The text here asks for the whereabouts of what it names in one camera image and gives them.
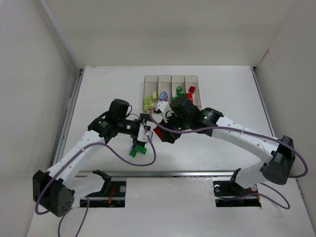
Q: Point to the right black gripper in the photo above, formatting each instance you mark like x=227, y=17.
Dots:
x=167, y=134

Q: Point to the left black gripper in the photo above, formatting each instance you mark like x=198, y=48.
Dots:
x=138, y=142

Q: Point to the red round lego stack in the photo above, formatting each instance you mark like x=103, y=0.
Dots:
x=190, y=96

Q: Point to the green square lego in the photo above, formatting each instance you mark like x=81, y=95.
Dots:
x=179, y=90

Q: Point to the red square lego brick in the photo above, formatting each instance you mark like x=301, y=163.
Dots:
x=192, y=89

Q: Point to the purple lime lego cluster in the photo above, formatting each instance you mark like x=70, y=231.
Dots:
x=163, y=96

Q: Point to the green purple lego plate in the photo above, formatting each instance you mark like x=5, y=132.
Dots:
x=135, y=149

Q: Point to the red green lego stack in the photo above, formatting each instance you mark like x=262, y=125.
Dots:
x=158, y=132

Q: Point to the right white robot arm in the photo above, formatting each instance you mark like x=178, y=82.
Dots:
x=276, y=155

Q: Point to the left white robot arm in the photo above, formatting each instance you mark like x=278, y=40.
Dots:
x=57, y=190

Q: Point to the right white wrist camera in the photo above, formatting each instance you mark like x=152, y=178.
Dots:
x=163, y=109

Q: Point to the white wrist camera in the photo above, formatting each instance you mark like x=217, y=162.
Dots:
x=163, y=109
x=144, y=134

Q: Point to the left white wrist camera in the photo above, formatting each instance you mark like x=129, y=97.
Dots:
x=144, y=134

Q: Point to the aluminium rail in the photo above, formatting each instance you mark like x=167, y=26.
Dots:
x=138, y=173

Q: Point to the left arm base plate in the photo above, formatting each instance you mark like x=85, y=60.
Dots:
x=110, y=196

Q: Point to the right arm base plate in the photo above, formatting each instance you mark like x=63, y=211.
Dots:
x=228, y=194

